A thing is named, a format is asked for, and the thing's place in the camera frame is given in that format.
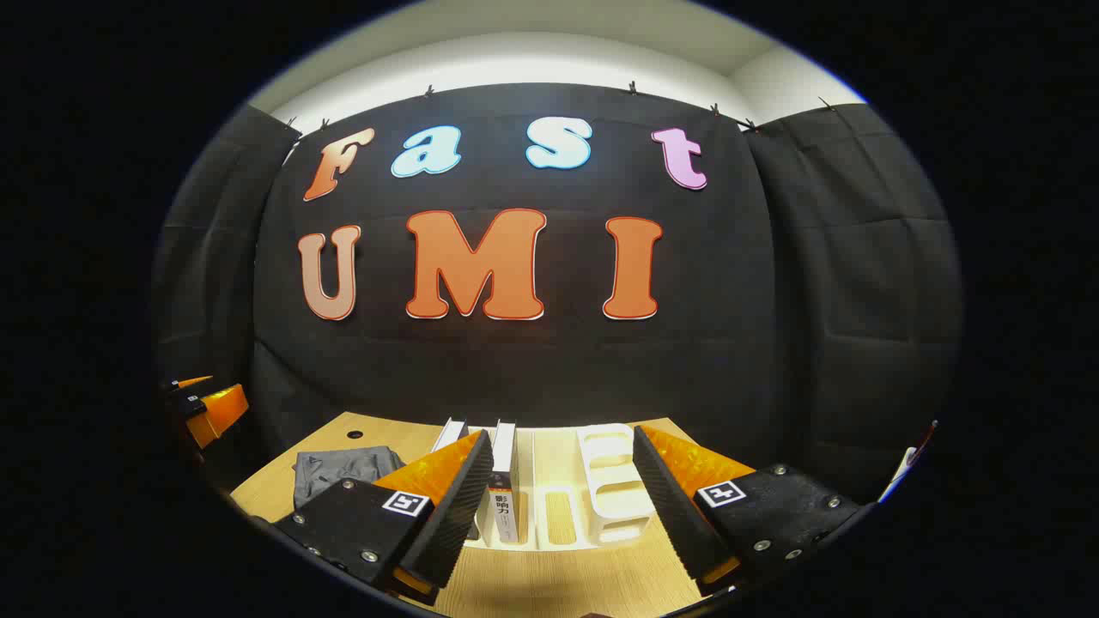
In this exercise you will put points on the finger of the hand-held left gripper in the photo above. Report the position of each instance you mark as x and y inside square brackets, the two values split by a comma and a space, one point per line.
[187, 383]
[219, 412]

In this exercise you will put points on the grey schoolbag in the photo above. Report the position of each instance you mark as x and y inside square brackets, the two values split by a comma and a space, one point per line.
[335, 476]

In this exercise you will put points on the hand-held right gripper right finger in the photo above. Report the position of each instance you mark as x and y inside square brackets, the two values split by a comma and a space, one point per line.
[670, 506]

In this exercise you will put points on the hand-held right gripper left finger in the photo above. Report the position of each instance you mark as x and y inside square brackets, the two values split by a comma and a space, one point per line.
[459, 506]

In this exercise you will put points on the grey spine book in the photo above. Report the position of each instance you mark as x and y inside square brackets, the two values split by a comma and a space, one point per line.
[505, 481]

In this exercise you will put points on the white bookshelf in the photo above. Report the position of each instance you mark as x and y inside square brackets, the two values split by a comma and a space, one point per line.
[614, 481]

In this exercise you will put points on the blue cover book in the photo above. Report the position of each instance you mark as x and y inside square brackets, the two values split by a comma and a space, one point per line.
[450, 432]

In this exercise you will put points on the black backdrop cloth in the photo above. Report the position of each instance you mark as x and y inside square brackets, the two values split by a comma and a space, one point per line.
[549, 369]

